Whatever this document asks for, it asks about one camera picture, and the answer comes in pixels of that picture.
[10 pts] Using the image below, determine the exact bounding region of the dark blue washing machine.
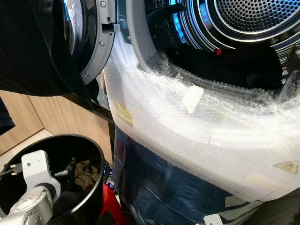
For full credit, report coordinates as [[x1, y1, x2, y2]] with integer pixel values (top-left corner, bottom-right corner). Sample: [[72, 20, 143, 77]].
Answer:
[[101, 0, 300, 225]]

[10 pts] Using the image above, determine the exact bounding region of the khaki crumpled garment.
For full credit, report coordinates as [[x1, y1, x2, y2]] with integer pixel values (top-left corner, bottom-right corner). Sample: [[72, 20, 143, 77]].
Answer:
[[74, 159, 102, 190]]

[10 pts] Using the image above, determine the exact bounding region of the black round laundry bucket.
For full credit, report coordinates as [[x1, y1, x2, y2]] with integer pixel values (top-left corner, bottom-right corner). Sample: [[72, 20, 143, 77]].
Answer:
[[0, 134, 107, 225]]

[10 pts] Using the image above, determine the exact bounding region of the blue white printed package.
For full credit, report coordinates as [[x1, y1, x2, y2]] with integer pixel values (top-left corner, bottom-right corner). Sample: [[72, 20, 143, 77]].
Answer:
[[104, 162, 114, 182]]

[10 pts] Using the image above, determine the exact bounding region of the red plastic stool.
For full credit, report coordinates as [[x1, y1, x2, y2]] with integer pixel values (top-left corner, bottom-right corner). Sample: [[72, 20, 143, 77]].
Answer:
[[98, 183, 127, 225]]

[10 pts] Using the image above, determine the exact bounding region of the light wood cabinet panel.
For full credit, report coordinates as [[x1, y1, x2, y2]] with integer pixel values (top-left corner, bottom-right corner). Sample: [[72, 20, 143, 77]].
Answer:
[[0, 91, 114, 160]]

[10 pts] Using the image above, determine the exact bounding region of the yellow rectangular warning label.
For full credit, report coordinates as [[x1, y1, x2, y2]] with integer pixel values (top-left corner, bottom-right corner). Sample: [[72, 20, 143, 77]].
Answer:
[[115, 102, 134, 128]]

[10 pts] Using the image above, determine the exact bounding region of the dark navy cloth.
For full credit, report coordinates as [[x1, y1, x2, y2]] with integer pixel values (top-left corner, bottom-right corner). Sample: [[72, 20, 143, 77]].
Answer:
[[0, 97, 15, 135]]

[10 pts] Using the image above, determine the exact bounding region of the clear bubble wrap sheet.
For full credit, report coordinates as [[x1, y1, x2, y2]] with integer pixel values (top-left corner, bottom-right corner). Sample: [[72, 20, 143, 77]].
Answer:
[[102, 33, 300, 203]]

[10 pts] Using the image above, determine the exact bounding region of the round washer door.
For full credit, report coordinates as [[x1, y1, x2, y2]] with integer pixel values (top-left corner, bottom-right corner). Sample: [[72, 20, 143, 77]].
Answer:
[[47, 0, 118, 86]]

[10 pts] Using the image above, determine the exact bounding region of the black hanging garment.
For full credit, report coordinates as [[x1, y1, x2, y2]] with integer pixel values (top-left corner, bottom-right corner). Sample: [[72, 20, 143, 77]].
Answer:
[[0, 0, 99, 101]]

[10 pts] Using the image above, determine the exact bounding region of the white tape strip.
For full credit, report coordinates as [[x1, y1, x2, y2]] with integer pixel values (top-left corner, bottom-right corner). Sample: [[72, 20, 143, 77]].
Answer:
[[182, 85, 205, 114]]

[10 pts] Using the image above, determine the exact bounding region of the grey rubber door gasket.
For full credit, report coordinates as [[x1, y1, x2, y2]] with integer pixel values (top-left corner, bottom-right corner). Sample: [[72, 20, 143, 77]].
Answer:
[[126, 0, 163, 72]]

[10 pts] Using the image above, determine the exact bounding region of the dark crumpled clothing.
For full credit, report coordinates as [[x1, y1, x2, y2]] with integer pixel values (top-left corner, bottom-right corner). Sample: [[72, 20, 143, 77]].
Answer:
[[164, 45, 285, 90]]

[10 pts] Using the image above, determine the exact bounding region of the black drum lifter paddle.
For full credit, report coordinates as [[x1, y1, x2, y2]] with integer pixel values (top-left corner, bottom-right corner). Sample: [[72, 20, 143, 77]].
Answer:
[[147, 4, 187, 30]]

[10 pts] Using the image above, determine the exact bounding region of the chrome perforated washer drum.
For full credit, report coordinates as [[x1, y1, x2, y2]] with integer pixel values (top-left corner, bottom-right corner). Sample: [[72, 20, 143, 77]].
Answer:
[[145, 0, 300, 62]]

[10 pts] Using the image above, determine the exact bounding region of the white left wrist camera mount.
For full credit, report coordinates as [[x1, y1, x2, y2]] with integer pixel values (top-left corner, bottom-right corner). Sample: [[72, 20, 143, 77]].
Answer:
[[21, 150, 61, 200]]

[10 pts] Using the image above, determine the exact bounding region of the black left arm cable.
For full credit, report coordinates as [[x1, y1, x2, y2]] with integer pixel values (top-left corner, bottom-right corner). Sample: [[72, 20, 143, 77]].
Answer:
[[0, 163, 25, 178]]

